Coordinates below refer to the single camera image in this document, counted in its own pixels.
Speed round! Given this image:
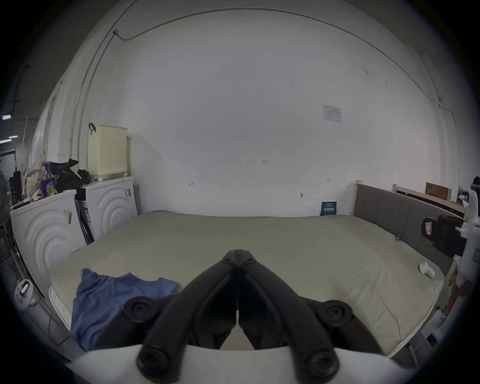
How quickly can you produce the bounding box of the brown carton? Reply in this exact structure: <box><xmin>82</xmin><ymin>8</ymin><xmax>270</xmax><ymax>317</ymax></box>
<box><xmin>425</xmin><ymin>182</ymin><xmax>453</xmax><ymax>200</ymax></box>

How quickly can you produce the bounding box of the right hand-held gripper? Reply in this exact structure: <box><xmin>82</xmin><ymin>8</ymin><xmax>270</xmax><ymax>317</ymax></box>
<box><xmin>421</xmin><ymin>176</ymin><xmax>480</xmax><ymax>287</ymax></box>

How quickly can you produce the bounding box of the bed with beige sheet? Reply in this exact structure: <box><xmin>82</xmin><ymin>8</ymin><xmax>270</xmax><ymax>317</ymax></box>
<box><xmin>49</xmin><ymin>210</ymin><xmax>456</xmax><ymax>357</ymax></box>

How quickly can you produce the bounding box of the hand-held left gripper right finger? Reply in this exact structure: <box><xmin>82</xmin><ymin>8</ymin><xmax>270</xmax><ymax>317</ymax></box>
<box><xmin>239</xmin><ymin>249</ymin><xmax>384</xmax><ymax>382</ymax></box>

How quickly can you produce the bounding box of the white washing machine with basket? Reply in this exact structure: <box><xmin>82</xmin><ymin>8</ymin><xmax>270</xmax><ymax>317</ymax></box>
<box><xmin>76</xmin><ymin>123</ymin><xmax>139</xmax><ymax>245</ymax></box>

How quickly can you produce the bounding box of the blue shirt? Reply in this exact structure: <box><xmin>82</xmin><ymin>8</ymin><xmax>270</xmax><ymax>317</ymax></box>
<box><xmin>69</xmin><ymin>268</ymin><xmax>181</xmax><ymax>352</ymax></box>

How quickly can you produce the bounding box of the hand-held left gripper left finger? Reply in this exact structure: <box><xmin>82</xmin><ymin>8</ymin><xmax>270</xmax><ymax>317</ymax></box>
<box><xmin>123</xmin><ymin>249</ymin><xmax>240</xmax><ymax>380</ymax></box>

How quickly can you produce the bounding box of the large white washing machine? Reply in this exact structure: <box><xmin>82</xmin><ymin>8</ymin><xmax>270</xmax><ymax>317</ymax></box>
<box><xmin>10</xmin><ymin>159</ymin><xmax>91</xmax><ymax>298</ymax></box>

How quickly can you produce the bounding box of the grey padded headboard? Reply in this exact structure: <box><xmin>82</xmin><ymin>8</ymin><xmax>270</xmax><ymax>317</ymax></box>
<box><xmin>352</xmin><ymin>183</ymin><xmax>466</xmax><ymax>276</ymax></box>

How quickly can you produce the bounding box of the standing fan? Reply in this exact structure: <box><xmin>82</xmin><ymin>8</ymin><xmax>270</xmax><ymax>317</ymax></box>
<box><xmin>0</xmin><ymin>175</ymin><xmax>11</xmax><ymax>226</ymax></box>

